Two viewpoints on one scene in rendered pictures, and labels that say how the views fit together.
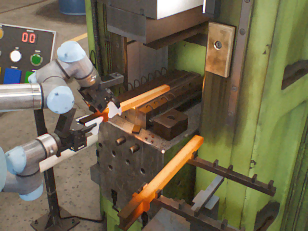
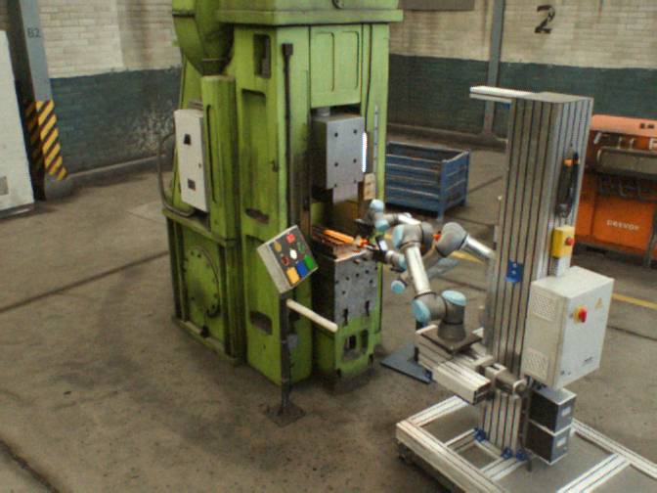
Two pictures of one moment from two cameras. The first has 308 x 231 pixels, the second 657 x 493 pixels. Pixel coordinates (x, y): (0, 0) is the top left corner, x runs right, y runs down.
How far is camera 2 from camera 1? 4.08 m
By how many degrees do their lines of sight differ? 73
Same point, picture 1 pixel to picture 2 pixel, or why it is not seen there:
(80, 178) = (226, 401)
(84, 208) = (271, 398)
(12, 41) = (285, 246)
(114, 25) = (338, 197)
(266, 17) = (381, 163)
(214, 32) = (367, 179)
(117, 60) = (304, 231)
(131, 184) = (359, 290)
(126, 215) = not seen: hidden behind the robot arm
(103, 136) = (340, 273)
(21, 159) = not seen: hidden behind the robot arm
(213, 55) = (367, 190)
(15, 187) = not seen: hidden behind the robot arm
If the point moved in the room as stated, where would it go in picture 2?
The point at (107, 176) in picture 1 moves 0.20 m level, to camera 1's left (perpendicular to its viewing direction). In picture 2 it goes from (340, 302) to (337, 317)
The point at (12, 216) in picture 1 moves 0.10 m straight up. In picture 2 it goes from (267, 438) to (266, 425)
